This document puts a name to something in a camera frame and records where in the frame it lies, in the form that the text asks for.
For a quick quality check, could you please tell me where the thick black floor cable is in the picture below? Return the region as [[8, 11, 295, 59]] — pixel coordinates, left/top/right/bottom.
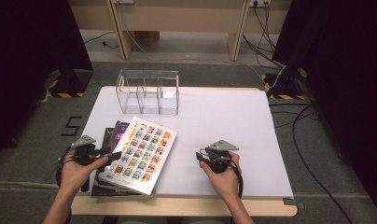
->
[[291, 104, 354, 224]]

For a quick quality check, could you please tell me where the beige wooden desk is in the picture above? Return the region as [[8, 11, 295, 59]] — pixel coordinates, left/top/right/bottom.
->
[[68, 0, 293, 63]]

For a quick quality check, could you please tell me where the clear acrylic magazine rack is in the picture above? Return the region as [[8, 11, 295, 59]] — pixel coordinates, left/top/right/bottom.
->
[[115, 69, 180, 116]]

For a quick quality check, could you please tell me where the stand base with hazard tape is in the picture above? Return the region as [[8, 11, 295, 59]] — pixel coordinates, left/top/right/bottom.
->
[[47, 68, 94, 99], [260, 66, 309, 101]]

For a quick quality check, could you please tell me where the thin black floor cable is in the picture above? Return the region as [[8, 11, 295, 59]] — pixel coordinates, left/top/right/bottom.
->
[[269, 102, 321, 129]]

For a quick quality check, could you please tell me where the brown cardboard box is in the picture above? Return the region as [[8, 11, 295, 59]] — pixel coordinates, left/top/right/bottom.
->
[[133, 31, 161, 48]]

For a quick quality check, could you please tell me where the grey tape piece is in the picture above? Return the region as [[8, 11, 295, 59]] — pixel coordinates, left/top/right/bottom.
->
[[283, 198, 306, 210]]

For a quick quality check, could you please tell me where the person's right hand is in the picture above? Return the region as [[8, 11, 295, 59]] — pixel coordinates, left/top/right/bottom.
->
[[199, 152, 242, 200]]

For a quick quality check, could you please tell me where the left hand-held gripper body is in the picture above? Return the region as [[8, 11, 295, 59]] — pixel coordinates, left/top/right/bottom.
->
[[70, 134, 104, 166]]

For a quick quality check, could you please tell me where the wooden table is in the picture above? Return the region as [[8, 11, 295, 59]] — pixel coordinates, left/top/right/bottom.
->
[[69, 86, 299, 217]]

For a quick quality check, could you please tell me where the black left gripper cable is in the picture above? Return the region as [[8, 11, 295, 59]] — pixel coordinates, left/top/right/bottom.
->
[[54, 145, 75, 189]]

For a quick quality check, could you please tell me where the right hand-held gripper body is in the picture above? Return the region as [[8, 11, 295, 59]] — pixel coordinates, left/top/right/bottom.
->
[[203, 139, 240, 175]]

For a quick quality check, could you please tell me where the dark brown magazine red lettering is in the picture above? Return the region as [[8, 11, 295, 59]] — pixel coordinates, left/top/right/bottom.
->
[[91, 126, 144, 197]]

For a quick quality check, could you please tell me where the white magazine with colourful pictures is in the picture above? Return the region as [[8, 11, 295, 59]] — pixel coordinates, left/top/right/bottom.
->
[[98, 116, 178, 196]]

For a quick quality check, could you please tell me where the black power cable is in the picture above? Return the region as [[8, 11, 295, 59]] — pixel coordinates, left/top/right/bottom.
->
[[253, 3, 279, 54]]

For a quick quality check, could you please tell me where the person's left hand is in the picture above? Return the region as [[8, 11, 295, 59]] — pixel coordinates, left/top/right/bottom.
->
[[57, 156, 110, 195]]

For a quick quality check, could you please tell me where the white table cover sheet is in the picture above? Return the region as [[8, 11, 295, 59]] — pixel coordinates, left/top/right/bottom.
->
[[68, 86, 295, 199]]

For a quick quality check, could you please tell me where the black curtain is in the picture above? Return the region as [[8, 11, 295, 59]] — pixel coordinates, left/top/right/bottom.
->
[[272, 0, 377, 216], [0, 0, 94, 162]]

